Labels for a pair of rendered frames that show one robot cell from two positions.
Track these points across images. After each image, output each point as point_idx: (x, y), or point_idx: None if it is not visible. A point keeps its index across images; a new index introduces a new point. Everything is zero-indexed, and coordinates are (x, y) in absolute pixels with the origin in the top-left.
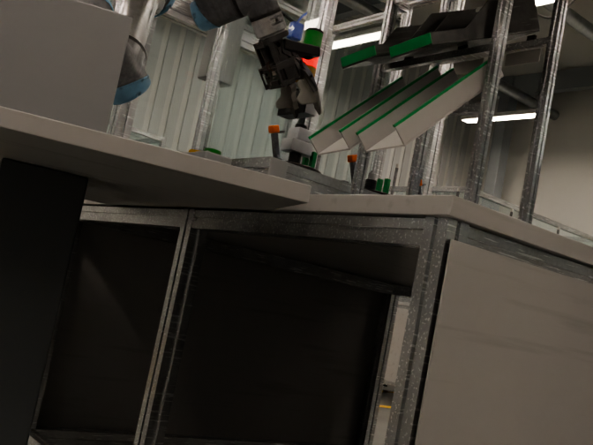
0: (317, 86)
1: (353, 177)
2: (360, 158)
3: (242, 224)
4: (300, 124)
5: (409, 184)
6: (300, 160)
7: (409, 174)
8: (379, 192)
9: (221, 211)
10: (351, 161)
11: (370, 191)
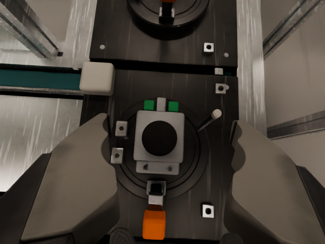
0: (313, 177)
1: (287, 135)
2: (317, 131)
3: None
4: (169, 150)
5: (293, 22)
6: (17, 8)
7: (302, 10)
8: (208, 4)
9: None
10: (173, 2)
11: (264, 87)
